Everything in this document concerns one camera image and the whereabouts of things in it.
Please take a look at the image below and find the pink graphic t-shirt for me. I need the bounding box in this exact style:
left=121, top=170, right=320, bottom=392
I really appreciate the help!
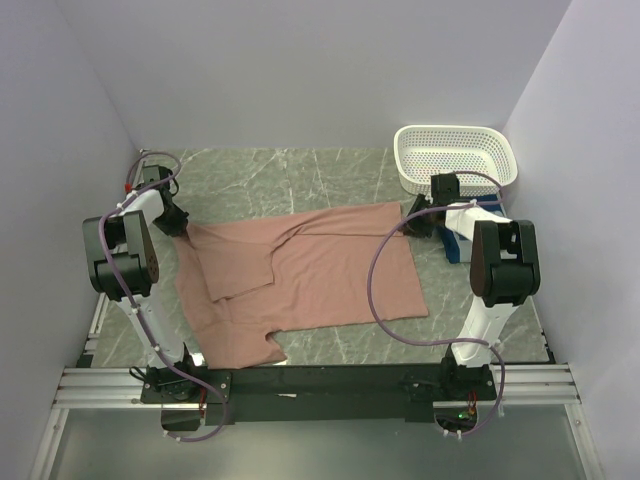
left=174, top=202, right=428, bottom=369

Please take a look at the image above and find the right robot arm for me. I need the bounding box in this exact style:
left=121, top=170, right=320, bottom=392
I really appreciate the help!
left=401, top=171, right=541, bottom=399

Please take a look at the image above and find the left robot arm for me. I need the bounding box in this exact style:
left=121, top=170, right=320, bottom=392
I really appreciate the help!
left=82, top=165, right=200, bottom=402

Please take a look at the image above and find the folded blue t-shirt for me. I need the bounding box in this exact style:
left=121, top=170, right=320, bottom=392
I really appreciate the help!
left=436, top=195, right=510, bottom=264

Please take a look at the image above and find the white plastic basket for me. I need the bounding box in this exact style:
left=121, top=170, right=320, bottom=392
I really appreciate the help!
left=394, top=125, right=518, bottom=197

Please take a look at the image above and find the black base crossbar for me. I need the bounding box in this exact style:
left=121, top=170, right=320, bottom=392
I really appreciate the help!
left=141, top=361, right=498, bottom=426

